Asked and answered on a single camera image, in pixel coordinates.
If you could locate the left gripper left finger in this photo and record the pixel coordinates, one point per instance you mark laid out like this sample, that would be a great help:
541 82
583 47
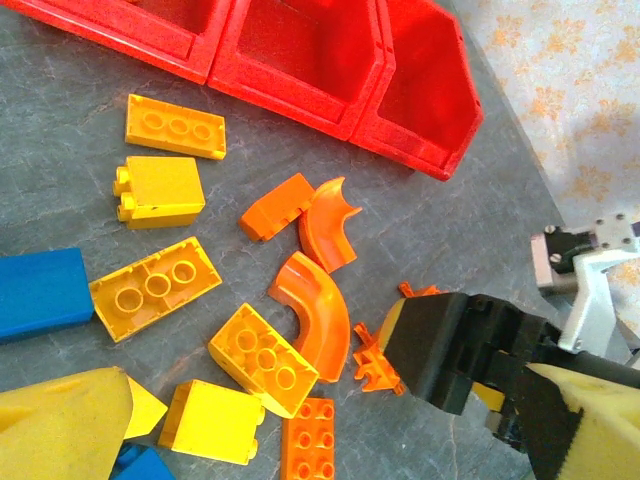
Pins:
55 430

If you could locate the yellow tall lego brick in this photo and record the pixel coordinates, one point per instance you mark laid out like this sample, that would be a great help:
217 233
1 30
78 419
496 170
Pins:
160 192

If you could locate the yellow square lego brick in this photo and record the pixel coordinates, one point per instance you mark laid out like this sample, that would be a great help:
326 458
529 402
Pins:
210 422

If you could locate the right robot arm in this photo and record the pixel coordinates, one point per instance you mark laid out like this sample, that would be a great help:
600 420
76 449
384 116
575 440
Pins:
610 370

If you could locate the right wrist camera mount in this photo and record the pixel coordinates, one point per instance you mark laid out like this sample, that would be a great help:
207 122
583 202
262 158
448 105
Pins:
590 300

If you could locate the orange lego fence piece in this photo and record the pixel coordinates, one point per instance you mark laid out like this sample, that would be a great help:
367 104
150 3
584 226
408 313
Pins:
372 362

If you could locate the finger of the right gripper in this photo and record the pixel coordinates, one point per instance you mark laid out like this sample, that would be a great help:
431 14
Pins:
489 399
430 345

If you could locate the red plastic bin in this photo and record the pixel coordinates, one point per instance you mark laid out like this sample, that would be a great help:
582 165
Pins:
115 25
300 60
425 100

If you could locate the blue long lego brick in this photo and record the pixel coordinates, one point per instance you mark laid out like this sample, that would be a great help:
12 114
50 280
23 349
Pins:
42 292

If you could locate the large orange curved lego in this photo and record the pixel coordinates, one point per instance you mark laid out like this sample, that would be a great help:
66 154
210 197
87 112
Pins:
320 315

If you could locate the small orange curved lego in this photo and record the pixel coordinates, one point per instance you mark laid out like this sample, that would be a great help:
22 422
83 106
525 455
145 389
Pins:
325 230

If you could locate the orange studded lego brick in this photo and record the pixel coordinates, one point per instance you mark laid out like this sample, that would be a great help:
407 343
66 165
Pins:
307 442

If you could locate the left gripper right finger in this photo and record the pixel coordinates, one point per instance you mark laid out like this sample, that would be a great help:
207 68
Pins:
605 430

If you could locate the orange sloped lego brick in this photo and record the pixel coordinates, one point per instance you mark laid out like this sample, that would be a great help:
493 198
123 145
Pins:
275 207

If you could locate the yellow long lego brick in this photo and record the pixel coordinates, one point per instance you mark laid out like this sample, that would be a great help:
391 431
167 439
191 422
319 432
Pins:
150 287
265 360

